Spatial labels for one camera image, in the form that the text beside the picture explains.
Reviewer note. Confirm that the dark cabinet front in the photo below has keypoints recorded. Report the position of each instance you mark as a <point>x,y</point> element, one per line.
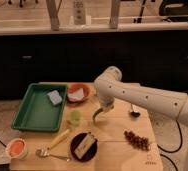
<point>157,59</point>

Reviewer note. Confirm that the green pepper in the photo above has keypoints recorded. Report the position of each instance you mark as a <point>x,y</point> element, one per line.
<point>96,113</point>

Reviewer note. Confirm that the orange bowl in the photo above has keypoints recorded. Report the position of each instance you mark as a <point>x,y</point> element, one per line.
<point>76,86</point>

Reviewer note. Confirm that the orange lidded white container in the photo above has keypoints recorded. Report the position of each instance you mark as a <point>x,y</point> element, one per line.
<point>16,149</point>

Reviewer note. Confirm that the green plastic cup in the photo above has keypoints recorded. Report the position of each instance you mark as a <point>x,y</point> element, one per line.
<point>74,117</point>

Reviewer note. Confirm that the cream box on plate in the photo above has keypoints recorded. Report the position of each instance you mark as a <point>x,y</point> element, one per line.
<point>84,145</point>

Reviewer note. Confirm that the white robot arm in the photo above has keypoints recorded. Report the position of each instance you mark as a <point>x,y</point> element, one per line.
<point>109,86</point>

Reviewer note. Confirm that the metal fork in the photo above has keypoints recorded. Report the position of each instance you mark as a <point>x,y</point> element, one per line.
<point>45,153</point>

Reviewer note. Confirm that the yellow handled utensil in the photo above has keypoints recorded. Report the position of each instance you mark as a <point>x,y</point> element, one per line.
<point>58,139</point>

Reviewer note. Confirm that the grey green sponge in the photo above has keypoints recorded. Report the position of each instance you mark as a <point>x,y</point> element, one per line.
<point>55,97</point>

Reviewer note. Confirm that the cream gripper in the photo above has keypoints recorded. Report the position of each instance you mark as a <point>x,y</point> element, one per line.
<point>107,108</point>

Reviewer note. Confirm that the white crumpled cloth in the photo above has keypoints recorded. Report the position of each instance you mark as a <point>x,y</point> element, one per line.
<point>76,95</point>

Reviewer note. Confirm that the bunch of brown grapes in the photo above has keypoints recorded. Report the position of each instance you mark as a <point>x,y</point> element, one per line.
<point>137,141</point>

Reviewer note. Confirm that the dark round plate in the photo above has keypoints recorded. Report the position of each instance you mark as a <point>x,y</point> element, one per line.
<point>90,153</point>

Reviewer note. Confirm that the green plastic tray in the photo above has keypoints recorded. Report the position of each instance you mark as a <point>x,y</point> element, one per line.
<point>37,112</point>

